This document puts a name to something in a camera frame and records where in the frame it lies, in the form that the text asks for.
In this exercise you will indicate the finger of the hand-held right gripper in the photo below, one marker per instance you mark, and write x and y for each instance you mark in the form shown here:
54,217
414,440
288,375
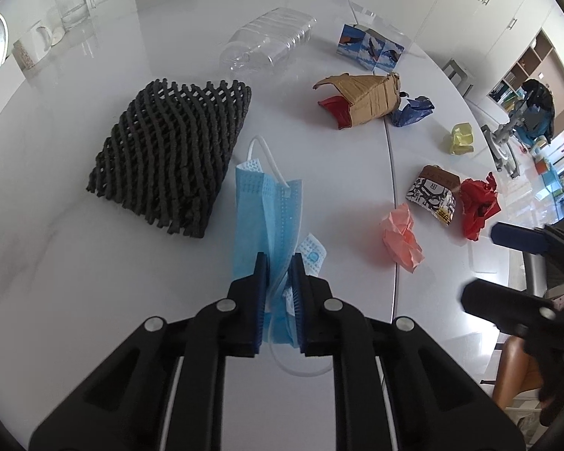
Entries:
517,239
503,303

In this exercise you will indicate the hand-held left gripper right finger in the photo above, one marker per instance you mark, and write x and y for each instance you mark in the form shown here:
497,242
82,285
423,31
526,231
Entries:
297,300

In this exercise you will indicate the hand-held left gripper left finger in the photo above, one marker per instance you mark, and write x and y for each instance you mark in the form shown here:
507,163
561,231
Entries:
261,291

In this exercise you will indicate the blue face mask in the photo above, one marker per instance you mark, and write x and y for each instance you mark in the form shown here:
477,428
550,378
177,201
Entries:
268,216

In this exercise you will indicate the clear plastic bottle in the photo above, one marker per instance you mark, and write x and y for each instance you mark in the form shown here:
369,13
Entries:
272,37

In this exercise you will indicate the crumpled red paper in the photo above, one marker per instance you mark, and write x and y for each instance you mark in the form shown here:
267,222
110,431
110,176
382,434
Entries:
479,206

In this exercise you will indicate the colourful toy boxes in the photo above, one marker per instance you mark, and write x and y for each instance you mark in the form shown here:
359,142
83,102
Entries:
545,169

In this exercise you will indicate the brown black snack wrapper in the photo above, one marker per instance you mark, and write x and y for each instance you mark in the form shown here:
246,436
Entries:
432,192

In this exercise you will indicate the grey exercise machine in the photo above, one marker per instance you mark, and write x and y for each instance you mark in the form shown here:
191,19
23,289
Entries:
500,141

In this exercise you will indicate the crumpled pink paper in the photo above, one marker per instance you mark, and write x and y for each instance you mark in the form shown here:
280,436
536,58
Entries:
402,239

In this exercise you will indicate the crumpled yellow paper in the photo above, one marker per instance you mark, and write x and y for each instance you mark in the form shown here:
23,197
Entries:
461,138

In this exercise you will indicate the dark blue jacket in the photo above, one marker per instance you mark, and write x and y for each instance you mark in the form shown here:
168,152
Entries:
540,103

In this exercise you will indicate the crumpled blue paper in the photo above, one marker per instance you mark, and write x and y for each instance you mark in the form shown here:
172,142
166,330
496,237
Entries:
413,110

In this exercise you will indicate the black foam net sleeve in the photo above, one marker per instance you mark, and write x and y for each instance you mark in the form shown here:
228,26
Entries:
169,150

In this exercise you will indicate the open wooden shelf unit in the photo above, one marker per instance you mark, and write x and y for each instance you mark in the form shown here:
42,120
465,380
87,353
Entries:
526,65

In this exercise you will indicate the grey plastic stool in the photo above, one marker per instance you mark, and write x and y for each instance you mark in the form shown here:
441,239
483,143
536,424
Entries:
458,75

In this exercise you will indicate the blue bird print box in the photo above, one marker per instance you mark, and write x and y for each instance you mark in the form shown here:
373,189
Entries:
371,49

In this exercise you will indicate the patterned mug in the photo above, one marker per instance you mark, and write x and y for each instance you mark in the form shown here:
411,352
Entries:
26,51

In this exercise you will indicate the clear glass cup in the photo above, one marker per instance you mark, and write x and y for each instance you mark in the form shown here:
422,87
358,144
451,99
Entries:
75,7

